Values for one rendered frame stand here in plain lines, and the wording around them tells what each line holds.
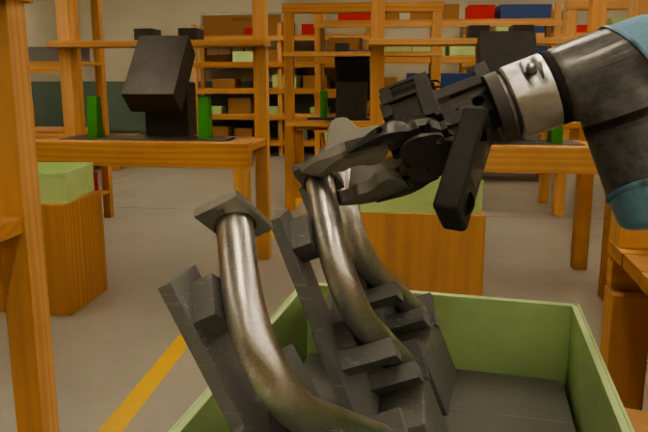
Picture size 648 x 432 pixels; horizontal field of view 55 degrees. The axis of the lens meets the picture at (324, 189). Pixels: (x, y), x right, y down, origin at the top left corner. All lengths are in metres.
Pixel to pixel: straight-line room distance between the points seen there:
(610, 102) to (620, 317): 1.12
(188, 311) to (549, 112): 0.37
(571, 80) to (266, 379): 0.38
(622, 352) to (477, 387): 0.83
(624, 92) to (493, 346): 0.48
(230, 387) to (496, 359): 0.58
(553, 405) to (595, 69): 0.48
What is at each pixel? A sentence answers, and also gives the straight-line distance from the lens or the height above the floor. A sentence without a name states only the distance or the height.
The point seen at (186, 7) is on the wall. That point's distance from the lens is 11.73.
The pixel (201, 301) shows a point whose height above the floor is 1.12.
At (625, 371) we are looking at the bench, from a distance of 1.76.
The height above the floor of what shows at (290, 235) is 1.13.
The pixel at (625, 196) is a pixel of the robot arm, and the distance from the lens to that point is 0.64.
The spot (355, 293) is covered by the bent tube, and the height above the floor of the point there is 1.08.
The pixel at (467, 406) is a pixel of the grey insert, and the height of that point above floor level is 0.85.
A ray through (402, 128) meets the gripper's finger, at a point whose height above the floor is 1.23.
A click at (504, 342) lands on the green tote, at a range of 0.98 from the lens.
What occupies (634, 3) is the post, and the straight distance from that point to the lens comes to 1.64.
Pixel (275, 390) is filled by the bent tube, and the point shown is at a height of 1.07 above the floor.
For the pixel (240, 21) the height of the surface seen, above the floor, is 2.29.
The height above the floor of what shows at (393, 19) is 2.02.
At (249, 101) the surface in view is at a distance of 10.71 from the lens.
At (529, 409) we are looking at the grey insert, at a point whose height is 0.85.
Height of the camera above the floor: 1.28
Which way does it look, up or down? 10 degrees down
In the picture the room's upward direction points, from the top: straight up
